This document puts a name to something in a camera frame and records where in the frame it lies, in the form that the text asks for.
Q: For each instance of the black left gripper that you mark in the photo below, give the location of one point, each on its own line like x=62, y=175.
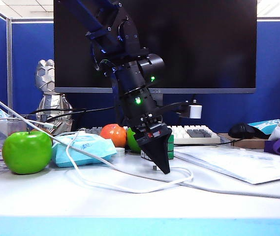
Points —
x=152, y=130

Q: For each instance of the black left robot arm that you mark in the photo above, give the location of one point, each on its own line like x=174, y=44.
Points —
x=132, y=81

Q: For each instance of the Rubik's cube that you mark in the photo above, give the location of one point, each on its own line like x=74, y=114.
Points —
x=143, y=155

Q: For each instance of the small green apple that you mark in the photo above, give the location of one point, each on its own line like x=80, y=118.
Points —
x=132, y=142

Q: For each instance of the white grey mechanical keyboard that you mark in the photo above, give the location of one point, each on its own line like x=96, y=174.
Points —
x=194, y=134

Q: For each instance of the small white round lid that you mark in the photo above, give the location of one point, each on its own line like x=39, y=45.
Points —
x=120, y=151

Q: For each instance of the orange fruit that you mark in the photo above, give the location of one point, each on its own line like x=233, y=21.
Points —
x=112, y=136

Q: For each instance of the light blue wet wipes pack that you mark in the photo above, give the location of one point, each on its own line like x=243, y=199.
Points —
x=88, y=157

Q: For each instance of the plastic document sleeve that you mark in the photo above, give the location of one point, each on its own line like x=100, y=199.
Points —
x=240, y=164

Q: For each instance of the black computer mouse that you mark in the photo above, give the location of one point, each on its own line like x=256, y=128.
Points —
x=241, y=130

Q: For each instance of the brown mouse pad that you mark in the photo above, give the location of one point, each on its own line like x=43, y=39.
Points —
x=250, y=143

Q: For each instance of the blue white package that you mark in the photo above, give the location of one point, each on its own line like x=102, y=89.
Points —
x=265, y=125

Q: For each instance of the black computer monitor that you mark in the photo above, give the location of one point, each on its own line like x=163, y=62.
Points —
x=203, y=49

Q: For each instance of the silver robot figurine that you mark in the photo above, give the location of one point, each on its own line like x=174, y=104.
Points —
x=53, y=103

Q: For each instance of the large green apple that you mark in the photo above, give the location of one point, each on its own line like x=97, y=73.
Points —
x=26, y=155

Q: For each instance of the clear plastic container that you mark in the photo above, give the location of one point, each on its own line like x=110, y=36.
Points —
x=7, y=126

